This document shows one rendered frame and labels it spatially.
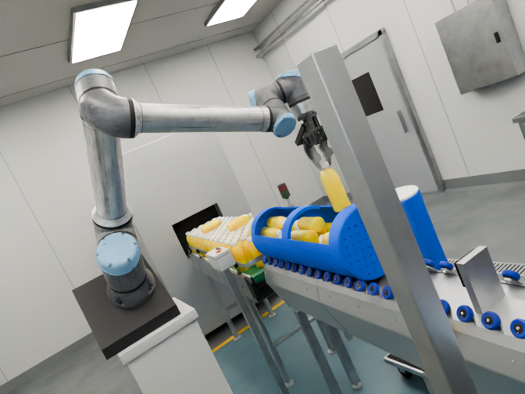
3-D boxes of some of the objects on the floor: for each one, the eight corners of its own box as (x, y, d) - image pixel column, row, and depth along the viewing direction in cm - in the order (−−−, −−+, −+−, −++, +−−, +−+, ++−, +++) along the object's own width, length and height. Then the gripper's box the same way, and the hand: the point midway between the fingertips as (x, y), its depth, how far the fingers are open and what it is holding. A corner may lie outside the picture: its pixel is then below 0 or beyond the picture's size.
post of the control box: (288, 406, 251) (222, 267, 238) (286, 403, 255) (219, 266, 242) (294, 402, 253) (227, 264, 240) (291, 400, 256) (225, 263, 243)
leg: (356, 391, 238) (316, 300, 230) (351, 387, 243) (310, 298, 235) (364, 385, 240) (323, 295, 232) (358, 381, 246) (318, 293, 237)
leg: (339, 406, 233) (296, 313, 225) (333, 401, 238) (291, 311, 230) (346, 399, 235) (304, 308, 227) (341, 395, 241) (299, 306, 232)
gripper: (299, 116, 142) (323, 171, 145) (324, 105, 146) (346, 159, 149) (289, 122, 150) (311, 173, 152) (312, 112, 154) (333, 162, 157)
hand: (323, 164), depth 153 cm, fingers closed on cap, 4 cm apart
